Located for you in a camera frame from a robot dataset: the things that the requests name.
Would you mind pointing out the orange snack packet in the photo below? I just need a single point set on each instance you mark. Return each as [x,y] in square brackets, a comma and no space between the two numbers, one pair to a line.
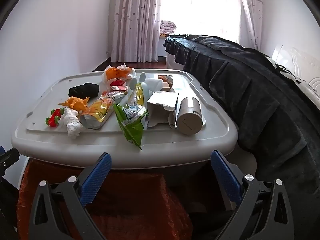
[96,112]

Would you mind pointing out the black cloth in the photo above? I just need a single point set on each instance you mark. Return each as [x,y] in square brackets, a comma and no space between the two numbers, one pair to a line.
[83,90]

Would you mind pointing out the red white wrapper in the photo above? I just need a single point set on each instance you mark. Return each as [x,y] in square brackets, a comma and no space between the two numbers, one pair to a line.
[117,83]

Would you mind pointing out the red plastic bag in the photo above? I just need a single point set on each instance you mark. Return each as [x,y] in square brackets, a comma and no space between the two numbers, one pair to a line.
[135,205]

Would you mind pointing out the white foam tube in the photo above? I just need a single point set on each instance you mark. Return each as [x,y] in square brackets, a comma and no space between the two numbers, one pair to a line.
[155,85]

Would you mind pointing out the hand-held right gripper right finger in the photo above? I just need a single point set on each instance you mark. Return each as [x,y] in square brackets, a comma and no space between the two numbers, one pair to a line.
[225,177]

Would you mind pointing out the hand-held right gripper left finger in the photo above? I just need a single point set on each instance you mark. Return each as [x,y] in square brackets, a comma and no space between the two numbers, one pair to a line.
[96,177]

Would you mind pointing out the torn white cardboard box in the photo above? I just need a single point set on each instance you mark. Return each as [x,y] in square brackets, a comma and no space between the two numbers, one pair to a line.
[160,107]

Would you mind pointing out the grey cylindrical cup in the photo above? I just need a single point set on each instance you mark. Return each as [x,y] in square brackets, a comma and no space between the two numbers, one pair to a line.
[188,122]

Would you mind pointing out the white headboard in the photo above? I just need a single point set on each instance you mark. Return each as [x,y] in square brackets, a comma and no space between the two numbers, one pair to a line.
[300,60]

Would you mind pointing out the wooden block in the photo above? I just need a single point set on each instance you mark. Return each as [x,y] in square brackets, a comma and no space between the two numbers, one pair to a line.
[166,88]

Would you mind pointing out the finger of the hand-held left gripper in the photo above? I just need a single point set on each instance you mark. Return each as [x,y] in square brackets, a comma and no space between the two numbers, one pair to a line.
[8,158]

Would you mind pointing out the orange plastic bag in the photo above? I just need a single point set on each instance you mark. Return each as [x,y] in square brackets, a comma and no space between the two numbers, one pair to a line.
[117,73]

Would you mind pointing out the pale plastic figure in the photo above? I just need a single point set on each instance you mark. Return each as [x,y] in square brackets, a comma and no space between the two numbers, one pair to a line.
[144,83]

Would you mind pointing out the yellow patterned cloth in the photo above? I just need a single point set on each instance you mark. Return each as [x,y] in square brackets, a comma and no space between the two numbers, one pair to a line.
[163,35]

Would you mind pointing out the grey storage box lid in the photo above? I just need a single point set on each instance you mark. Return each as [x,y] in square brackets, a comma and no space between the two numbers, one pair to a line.
[50,85]

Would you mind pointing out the red toy car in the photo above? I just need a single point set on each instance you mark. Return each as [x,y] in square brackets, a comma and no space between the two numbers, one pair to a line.
[53,120]

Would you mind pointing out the pink patterned curtain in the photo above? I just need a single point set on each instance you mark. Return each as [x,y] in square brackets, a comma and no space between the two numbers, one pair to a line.
[250,10]
[135,17]

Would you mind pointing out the crumpled white tissue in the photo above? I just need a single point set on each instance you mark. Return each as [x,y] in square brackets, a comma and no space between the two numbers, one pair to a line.
[71,122]

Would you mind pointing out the orange bandage roll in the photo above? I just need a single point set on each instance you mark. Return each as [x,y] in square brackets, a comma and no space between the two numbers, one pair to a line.
[168,80]

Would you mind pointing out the white bed frame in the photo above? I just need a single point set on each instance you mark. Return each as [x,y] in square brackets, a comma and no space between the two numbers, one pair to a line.
[172,62]

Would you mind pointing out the orange toy dinosaur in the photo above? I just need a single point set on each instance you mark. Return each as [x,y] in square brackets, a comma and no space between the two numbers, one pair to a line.
[75,103]

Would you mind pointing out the yellow green snack packet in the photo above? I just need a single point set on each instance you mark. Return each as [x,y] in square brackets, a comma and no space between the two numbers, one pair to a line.
[138,95]

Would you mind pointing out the folded pink quilt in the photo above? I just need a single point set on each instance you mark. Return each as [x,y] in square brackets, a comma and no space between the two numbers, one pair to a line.
[168,26]

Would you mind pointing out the clear storage box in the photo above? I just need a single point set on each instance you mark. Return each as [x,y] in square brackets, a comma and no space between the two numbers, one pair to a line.
[246,162]

